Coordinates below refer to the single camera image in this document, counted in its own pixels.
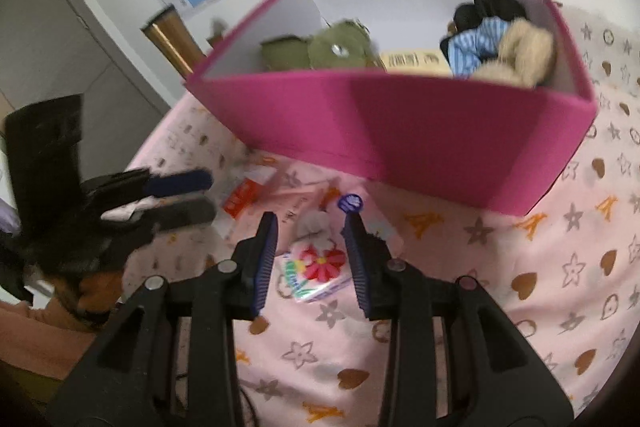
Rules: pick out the person's left hand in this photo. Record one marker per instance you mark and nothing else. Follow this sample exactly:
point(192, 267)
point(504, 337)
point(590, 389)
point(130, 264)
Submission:
point(100, 289)

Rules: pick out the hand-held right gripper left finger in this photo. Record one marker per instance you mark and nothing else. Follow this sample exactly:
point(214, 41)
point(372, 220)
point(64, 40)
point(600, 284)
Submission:
point(265, 257)

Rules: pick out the person's left forearm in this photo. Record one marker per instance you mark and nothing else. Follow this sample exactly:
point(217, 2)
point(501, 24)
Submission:
point(40, 337)

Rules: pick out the floral tissue packet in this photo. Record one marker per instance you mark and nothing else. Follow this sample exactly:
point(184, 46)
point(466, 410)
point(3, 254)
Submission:
point(320, 269)

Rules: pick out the small blue round tag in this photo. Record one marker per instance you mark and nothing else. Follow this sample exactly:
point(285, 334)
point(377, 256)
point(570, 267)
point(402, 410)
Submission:
point(350, 203)

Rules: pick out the pink printed blanket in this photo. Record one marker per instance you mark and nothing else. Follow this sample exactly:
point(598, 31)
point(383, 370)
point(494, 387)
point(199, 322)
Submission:
point(500, 307)

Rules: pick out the grey door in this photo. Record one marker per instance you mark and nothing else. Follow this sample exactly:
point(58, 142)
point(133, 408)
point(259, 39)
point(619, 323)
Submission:
point(60, 32)

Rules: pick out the cream furry scrunchie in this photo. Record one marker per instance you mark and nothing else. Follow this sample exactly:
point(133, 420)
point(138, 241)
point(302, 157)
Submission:
point(525, 52)

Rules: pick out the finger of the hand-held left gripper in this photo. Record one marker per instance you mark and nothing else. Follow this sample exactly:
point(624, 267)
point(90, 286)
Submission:
point(175, 183)
point(185, 213)

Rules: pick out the gold thermos bottle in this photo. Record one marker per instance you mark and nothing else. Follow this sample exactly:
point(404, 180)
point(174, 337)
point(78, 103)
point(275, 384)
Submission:
point(172, 42)

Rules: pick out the white tissue packet red label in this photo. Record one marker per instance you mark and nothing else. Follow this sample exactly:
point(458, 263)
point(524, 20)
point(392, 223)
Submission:
point(240, 199)

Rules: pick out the pink cardboard box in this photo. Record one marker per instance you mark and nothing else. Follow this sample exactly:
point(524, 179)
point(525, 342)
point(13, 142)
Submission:
point(425, 132)

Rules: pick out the green plush toy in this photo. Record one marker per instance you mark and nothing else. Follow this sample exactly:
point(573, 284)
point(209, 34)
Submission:
point(340, 44)

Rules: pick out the yellow tissue packet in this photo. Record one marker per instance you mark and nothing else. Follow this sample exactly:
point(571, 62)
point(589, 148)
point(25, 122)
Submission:
point(415, 62)

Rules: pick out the black scrunchie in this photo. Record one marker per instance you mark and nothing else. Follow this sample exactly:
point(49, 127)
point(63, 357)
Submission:
point(480, 14)

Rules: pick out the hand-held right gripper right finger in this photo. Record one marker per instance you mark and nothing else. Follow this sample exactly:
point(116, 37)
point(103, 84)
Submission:
point(357, 257)

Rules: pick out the blue striped scrunchie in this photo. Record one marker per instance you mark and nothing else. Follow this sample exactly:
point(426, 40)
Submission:
point(475, 49)

